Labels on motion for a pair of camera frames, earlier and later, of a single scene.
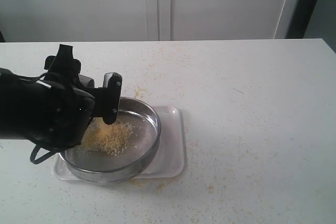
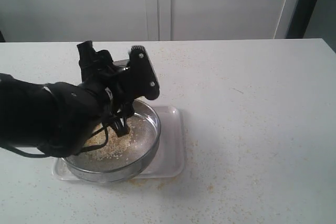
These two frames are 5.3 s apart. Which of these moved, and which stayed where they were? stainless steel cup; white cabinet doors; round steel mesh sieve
Moved: stainless steel cup
Stayed: white cabinet doors; round steel mesh sieve
